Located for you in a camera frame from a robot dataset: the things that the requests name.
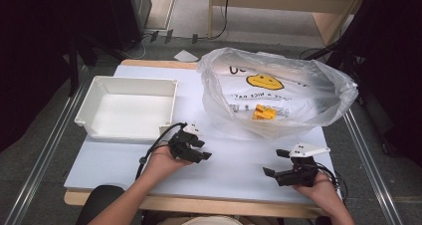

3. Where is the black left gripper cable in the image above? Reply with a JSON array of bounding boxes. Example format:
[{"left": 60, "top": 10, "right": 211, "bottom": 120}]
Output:
[{"left": 134, "top": 121, "right": 187, "bottom": 181}]

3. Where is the wooden furniture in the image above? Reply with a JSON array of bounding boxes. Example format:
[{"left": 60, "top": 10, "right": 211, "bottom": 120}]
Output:
[{"left": 207, "top": 0, "right": 370, "bottom": 48}]

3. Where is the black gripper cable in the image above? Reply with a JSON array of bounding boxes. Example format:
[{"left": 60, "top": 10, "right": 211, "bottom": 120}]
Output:
[
  {"left": 316, "top": 162, "right": 349, "bottom": 203},
  {"left": 134, "top": 121, "right": 187, "bottom": 181}
]

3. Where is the white floor cable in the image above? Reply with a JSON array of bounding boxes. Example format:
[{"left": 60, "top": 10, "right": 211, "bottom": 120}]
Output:
[{"left": 126, "top": 33, "right": 152, "bottom": 61}]

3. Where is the clear printed plastic bag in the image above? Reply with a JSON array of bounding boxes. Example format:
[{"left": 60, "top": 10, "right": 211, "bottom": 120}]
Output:
[{"left": 196, "top": 47, "right": 360, "bottom": 140}]

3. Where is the white paper sheet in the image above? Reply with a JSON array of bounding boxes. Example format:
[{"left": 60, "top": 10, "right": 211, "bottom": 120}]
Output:
[{"left": 173, "top": 49, "right": 200, "bottom": 64}]

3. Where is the white plastic bin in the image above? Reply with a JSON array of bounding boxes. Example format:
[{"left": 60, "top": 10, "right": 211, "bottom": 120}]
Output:
[{"left": 74, "top": 75, "right": 179, "bottom": 144}]

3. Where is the white table board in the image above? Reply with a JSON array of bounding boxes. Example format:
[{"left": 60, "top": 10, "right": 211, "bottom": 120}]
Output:
[{"left": 63, "top": 64, "right": 340, "bottom": 206}]

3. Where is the black curtain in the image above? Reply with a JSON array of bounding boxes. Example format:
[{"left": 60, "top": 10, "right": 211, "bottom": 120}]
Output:
[
  {"left": 344, "top": 0, "right": 422, "bottom": 168},
  {"left": 0, "top": 0, "right": 112, "bottom": 153}
]

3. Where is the black metal stand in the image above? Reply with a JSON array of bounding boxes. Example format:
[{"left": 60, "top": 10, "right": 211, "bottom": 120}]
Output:
[
  {"left": 67, "top": 35, "right": 127, "bottom": 99},
  {"left": 300, "top": 39, "right": 353, "bottom": 77}
]

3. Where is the pale round object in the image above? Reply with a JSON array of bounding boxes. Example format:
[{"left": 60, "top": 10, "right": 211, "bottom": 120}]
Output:
[{"left": 180, "top": 215, "right": 245, "bottom": 225}]

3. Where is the person's right hand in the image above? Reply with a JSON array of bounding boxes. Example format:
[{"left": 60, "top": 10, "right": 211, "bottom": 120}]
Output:
[{"left": 293, "top": 170, "right": 340, "bottom": 217}]

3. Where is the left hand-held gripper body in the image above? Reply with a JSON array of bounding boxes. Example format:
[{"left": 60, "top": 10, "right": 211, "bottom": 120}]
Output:
[{"left": 167, "top": 120, "right": 204, "bottom": 162}]

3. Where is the person's left hand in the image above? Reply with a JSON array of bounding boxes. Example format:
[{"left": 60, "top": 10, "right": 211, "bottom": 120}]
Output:
[{"left": 143, "top": 144, "right": 194, "bottom": 183}]

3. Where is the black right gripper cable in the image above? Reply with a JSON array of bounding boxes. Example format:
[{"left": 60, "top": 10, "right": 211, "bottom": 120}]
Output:
[{"left": 316, "top": 162, "right": 349, "bottom": 203}]

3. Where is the metal floor rail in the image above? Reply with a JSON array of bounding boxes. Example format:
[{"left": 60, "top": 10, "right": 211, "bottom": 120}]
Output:
[
  {"left": 2, "top": 65, "right": 98, "bottom": 225},
  {"left": 341, "top": 108, "right": 404, "bottom": 225}
]

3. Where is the yellow drink carton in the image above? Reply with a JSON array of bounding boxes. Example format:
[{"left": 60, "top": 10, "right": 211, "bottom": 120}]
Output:
[{"left": 251, "top": 103, "right": 279, "bottom": 121}]

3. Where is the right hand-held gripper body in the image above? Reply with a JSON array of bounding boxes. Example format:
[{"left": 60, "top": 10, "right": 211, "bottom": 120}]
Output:
[{"left": 276, "top": 141, "right": 331, "bottom": 188}]

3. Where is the dark cabinet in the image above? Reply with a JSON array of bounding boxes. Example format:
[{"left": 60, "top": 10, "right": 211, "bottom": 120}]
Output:
[{"left": 108, "top": 0, "right": 153, "bottom": 52}]

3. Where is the black hanging cable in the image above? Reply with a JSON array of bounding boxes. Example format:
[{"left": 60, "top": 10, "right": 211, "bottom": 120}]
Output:
[{"left": 212, "top": 0, "right": 232, "bottom": 41}]

